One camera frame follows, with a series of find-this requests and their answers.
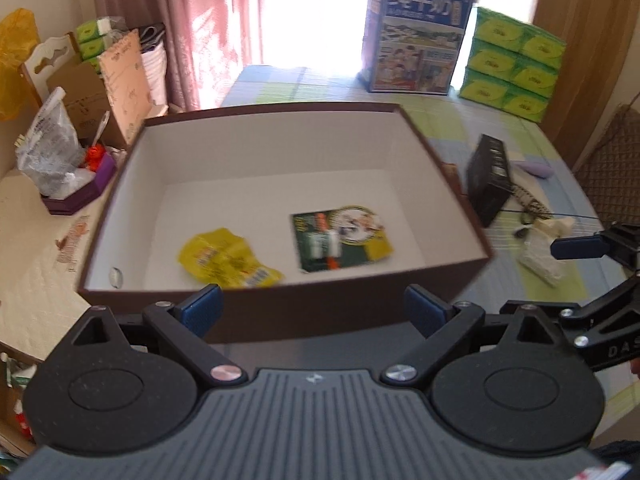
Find wooden panel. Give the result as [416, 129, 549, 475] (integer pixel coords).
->
[532, 0, 640, 171]

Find beige quilted cloth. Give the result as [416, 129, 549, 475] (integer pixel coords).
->
[0, 166, 122, 363]

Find small purple object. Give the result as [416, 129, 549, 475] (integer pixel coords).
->
[517, 159, 557, 182]

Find yellow plastic bag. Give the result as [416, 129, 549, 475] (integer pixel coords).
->
[0, 8, 41, 122]

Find crumpled clear plastic bag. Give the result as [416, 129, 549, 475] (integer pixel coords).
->
[14, 86, 87, 197]

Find stack of green tissue packs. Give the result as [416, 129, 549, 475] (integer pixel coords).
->
[459, 7, 568, 124]

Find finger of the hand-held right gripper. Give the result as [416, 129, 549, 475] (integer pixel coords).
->
[550, 222, 640, 271]
[505, 275, 640, 374]

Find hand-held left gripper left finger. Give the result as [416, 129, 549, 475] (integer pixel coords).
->
[70, 283, 249, 389]

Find yellow snack packet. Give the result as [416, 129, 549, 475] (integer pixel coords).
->
[179, 228, 285, 289]

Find small green tissue pack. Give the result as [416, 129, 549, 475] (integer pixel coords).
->
[79, 39, 107, 62]
[75, 20, 103, 42]

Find white plastic spoon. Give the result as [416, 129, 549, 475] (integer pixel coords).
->
[90, 110, 112, 147]

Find large brown cardboard box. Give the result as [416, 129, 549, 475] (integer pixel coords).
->
[76, 102, 493, 345]

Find cartoon print packet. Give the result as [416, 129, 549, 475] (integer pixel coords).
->
[330, 204, 394, 264]

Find open brown cardboard box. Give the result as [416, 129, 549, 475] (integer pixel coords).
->
[47, 60, 128, 148]

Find white chair back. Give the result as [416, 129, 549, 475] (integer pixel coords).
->
[19, 32, 82, 108]

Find white paper bag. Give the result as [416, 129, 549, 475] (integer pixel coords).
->
[137, 23, 169, 109]

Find pink curtain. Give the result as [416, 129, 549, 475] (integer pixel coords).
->
[90, 0, 267, 112]

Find dark cloth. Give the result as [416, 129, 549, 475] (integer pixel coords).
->
[594, 439, 640, 467]

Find brown woven chair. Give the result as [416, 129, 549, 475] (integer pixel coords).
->
[574, 104, 640, 227]

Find green battery pack card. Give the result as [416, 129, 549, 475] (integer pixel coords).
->
[291, 211, 353, 274]

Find brown cardboard boxes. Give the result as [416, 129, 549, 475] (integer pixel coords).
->
[97, 29, 154, 147]

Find small red toy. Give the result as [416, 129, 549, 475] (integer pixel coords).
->
[82, 144, 107, 171]

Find leopard print strap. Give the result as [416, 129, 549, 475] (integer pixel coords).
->
[512, 184, 552, 222]

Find black product box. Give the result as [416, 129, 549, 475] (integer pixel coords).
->
[466, 134, 517, 227]

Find blue milk carton box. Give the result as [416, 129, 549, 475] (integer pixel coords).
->
[357, 0, 477, 97]

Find purple hexagonal box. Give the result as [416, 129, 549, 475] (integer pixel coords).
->
[41, 151, 119, 217]

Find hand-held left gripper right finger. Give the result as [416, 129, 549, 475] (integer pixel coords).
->
[380, 284, 564, 390]

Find white plastic item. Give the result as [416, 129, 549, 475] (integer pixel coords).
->
[517, 240, 569, 287]

